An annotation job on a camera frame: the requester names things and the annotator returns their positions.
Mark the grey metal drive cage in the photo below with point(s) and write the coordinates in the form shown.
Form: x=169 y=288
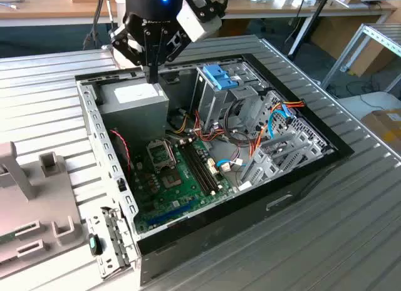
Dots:
x=210 y=106

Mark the blue expansion slot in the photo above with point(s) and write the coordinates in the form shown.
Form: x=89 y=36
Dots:
x=170 y=214

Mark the CPU socket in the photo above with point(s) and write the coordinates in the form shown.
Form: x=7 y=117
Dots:
x=161 y=151

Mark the aluminium profile frame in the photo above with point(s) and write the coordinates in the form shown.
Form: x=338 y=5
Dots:
x=344 y=54

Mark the green motherboard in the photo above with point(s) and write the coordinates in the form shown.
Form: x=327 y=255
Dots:
x=185 y=194

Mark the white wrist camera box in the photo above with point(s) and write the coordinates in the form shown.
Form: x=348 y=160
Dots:
x=197 y=25

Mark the green RAM stick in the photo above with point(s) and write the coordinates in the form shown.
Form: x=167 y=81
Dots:
x=6 y=238

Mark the black tripod pole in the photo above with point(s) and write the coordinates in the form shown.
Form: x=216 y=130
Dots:
x=313 y=17

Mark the black RAM slot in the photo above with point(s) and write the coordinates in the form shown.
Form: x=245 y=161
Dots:
x=195 y=170
x=204 y=166

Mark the cardboard box with label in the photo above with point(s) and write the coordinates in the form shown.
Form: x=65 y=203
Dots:
x=385 y=128

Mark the large brown cardboard box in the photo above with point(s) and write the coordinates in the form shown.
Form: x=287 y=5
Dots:
x=329 y=37

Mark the black open PC case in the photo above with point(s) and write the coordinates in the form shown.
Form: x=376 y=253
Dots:
x=235 y=228

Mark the light wooden desk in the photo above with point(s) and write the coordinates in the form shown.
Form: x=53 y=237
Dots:
x=47 y=7
x=266 y=9

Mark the silver chipset chip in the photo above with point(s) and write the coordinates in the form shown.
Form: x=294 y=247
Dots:
x=170 y=180

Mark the blue plastic drive latch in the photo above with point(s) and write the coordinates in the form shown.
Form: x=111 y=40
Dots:
x=214 y=72
x=229 y=83

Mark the white side table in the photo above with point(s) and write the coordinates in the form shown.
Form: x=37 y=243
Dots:
x=379 y=98

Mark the grey power supply unit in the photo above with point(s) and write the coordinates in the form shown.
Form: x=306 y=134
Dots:
x=134 y=122

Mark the grey parts rack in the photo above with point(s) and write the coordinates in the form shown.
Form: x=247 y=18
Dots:
x=47 y=203

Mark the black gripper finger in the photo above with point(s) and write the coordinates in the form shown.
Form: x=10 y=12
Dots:
x=175 y=45
x=125 y=43

